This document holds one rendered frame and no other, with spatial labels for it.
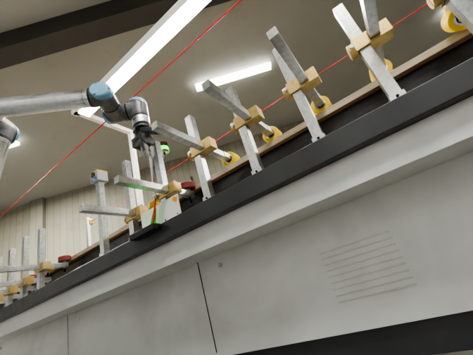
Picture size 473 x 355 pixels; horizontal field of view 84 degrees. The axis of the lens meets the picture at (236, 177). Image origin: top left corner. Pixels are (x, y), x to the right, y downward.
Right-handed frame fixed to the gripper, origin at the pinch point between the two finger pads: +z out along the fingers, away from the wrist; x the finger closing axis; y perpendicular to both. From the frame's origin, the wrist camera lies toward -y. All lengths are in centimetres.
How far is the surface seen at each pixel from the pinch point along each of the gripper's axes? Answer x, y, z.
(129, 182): 15.5, -2.8, 17.5
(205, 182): -6.0, -23.1, 22.9
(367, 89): -25, -94, 13
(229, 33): -161, -10, -234
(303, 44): -261, -81, -234
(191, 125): -6.0, -23.4, -7.4
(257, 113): -5, -56, 8
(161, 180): -6.0, 1.4, 10.1
